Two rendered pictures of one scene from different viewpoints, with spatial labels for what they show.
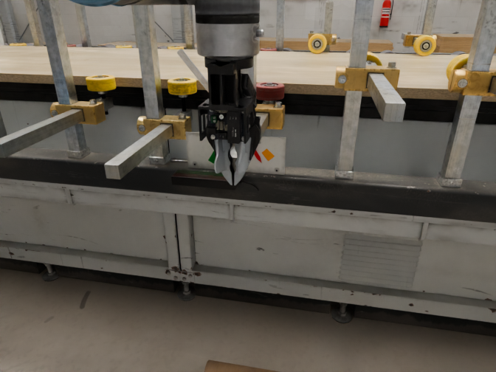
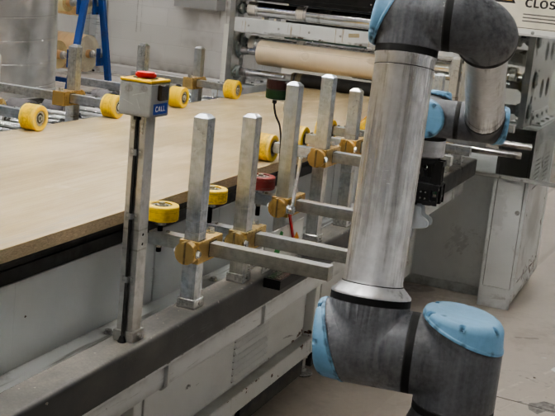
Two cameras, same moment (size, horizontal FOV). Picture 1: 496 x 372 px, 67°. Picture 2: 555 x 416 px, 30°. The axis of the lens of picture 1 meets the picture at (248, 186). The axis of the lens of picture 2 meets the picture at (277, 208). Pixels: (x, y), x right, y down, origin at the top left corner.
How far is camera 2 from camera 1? 2.66 m
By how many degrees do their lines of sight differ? 75
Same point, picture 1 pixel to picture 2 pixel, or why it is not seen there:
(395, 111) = not seen: hidden behind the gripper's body
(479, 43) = (357, 122)
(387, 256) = (255, 333)
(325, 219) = (300, 289)
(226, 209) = (260, 314)
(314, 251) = (220, 360)
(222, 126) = (435, 196)
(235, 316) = not seen: outside the picture
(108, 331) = not seen: outside the picture
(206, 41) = (440, 150)
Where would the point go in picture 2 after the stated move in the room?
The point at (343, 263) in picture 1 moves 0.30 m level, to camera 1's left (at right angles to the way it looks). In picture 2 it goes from (236, 360) to (209, 395)
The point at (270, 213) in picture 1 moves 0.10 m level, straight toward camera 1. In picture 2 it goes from (279, 301) to (314, 307)
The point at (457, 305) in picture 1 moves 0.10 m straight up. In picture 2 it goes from (289, 356) to (292, 328)
